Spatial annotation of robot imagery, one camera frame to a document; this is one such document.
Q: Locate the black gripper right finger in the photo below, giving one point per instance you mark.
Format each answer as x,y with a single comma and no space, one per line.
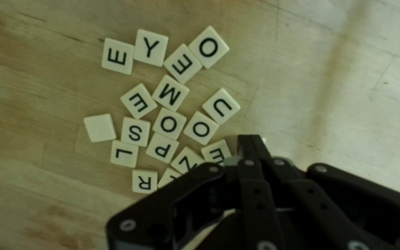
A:
330,212

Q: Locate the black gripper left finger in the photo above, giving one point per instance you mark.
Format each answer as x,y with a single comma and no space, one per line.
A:
200,208

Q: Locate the cream letter tile Z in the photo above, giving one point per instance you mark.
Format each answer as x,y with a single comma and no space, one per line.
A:
187,160

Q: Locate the cream letter tile E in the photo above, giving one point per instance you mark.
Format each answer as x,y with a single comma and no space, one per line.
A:
119,55
182,64
217,150
138,100

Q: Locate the cream letter tile R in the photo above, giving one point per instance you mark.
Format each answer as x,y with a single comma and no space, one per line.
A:
145,180

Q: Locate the cream letter tile P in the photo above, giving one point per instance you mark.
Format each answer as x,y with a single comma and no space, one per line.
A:
162,147

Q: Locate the cream letter tile O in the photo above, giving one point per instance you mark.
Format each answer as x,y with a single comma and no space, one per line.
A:
200,128
209,47
170,124

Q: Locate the cream letter tile L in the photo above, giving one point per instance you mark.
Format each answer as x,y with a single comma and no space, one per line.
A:
124,153

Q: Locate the cream letter tile S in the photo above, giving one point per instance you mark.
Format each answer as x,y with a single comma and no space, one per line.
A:
135,130

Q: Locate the cream letter tile U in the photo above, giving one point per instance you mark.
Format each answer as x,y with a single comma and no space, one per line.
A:
221,105

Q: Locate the cream letter tile M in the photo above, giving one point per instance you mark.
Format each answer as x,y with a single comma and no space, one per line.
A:
171,92

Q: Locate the blank cream tile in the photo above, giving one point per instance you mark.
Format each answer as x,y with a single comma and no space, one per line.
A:
99,128

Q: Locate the cream letter tile Y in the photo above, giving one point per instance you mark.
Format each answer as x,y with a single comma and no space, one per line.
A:
150,47

